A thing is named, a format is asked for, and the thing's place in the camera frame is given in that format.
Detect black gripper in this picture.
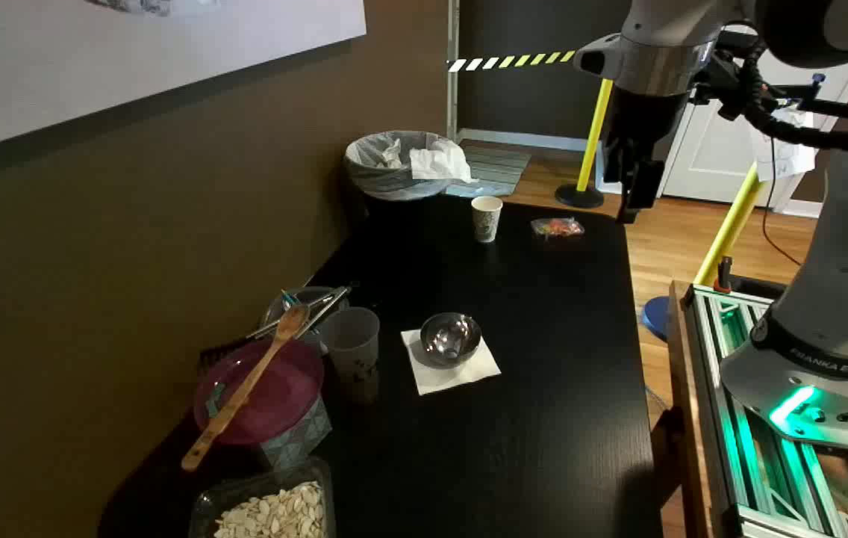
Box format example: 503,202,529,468
603,90,682,221

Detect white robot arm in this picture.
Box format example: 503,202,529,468
572,0,848,448

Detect white paper cup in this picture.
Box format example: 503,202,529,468
470,199,500,245

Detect small metal bowl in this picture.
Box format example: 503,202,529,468
420,312,482,369

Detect white door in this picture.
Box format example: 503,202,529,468
661,54,848,211

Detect small colourful packet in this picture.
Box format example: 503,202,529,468
530,217,584,240

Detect striped barrier tape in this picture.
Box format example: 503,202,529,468
448,48,576,75

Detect white paper napkin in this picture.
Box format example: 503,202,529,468
400,329,500,396

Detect wooden spatula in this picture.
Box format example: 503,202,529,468
181,308,306,474

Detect maroon plate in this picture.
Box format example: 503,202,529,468
190,342,325,447

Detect grey box under plate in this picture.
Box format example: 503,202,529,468
260,402,331,477

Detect container of popcorn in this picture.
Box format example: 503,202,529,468
187,459,334,538

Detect yellow stanchion post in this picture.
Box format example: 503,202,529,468
554,78,614,211

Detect yellow leaning post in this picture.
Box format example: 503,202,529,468
691,169,761,287

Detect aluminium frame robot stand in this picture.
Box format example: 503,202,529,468
669,285,848,538

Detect whiteboard on wall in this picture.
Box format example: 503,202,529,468
0,0,366,142

